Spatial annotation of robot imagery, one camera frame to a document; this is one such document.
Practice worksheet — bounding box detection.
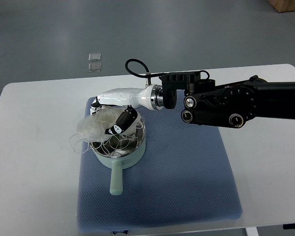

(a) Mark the upper clear floor tile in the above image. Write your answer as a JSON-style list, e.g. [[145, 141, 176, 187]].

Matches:
[[88, 53, 101, 61]]

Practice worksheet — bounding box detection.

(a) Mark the mint green steel pot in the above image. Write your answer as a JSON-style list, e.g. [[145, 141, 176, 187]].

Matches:
[[89, 106, 146, 195]]

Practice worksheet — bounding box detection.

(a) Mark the white vermicelli bundle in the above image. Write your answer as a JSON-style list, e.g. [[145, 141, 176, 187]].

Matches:
[[68, 108, 145, 158]]

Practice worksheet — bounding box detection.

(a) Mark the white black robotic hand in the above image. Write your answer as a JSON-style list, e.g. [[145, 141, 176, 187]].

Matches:
[[90, 85, 164, 135]]

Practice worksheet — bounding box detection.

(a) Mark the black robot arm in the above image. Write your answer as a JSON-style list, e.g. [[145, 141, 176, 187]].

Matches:
[[159, 71, 295, 128]]

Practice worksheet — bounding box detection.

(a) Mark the brown cardboard box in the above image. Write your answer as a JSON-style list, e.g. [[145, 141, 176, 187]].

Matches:
[[268, 0, 295, 13]]

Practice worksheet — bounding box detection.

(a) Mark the blue quilted mat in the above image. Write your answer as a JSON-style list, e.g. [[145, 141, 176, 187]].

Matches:
[[75, 88, 243, 233]]

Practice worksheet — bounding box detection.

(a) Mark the black cable loop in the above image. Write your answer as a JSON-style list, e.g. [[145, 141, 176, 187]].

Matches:
[[125, 58, 152, 86]]

